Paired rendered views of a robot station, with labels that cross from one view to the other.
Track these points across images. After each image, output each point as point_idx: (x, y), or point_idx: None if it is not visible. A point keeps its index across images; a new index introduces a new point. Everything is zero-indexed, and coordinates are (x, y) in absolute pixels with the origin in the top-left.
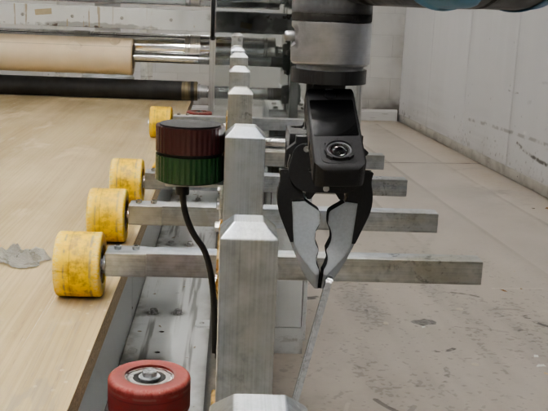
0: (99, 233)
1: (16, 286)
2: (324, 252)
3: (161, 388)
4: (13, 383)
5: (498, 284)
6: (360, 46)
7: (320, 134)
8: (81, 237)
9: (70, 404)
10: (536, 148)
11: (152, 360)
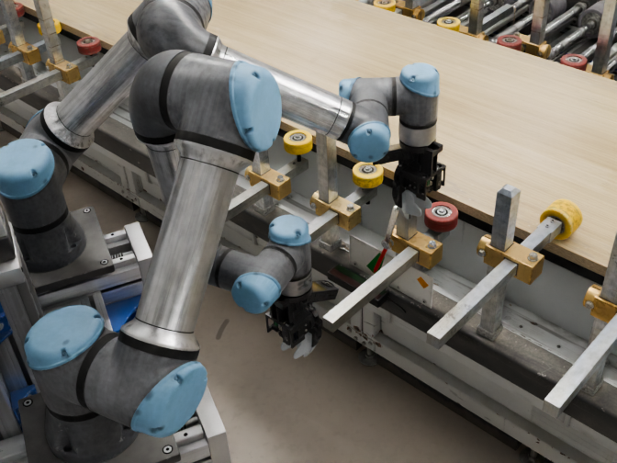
0: (557, 209)
1: (586, 220)
2: (493, 284)
3: (427, 208)
4: (466, 186)
5: None
6: (398, 129)
7: (392, 145)
8: (556, 204)
9: (440, 192)
10: None
11: (453, 216)
